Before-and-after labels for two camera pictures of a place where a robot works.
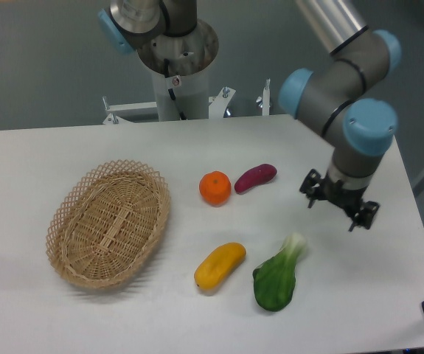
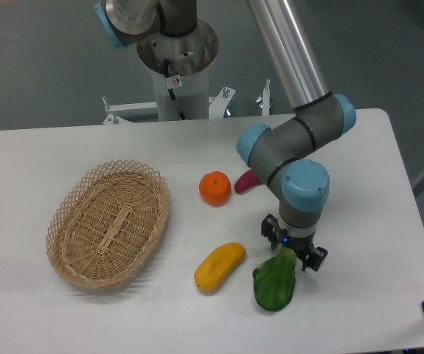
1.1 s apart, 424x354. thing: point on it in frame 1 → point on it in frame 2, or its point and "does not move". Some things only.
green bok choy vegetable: [274, 280] does not move
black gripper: [348, 200] → [270, 229]
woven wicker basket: [106, 223] does not move
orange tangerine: [215, 188] does not move
